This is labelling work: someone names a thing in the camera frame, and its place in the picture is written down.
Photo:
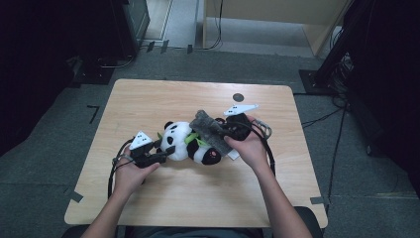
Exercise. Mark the light wooden cabinet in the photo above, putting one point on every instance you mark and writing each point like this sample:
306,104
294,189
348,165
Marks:
264,10

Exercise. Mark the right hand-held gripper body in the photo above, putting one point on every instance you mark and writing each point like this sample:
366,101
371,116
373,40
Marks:
239,127

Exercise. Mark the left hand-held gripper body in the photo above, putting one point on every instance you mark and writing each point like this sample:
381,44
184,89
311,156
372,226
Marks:
145,157

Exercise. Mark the black flat stand base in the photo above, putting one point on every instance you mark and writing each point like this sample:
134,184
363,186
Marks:
94,74

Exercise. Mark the person's right hand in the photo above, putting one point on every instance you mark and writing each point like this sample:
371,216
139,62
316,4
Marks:
252,150

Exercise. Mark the grey fuzzy cloth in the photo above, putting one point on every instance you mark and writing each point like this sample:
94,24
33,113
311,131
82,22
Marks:
209,130

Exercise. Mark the dark round table grommet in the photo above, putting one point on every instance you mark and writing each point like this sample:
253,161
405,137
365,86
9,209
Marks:
238,97

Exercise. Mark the black cabinet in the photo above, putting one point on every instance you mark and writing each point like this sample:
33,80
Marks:
132,26

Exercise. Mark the person's grey clothing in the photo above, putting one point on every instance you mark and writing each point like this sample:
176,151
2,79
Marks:
198,234

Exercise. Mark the grey tape piece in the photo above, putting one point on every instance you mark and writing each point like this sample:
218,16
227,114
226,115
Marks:
74,195
318,200

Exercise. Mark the black angled floor tape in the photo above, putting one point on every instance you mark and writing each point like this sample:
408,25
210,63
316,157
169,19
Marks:
95,112

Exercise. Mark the black metal stand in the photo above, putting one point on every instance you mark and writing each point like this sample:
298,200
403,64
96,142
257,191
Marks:
333,53

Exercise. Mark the black and white panda plush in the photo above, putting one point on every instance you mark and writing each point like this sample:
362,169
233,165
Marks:
178,142

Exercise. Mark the person's left hand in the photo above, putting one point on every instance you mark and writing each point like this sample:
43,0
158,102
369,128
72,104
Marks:
130,177

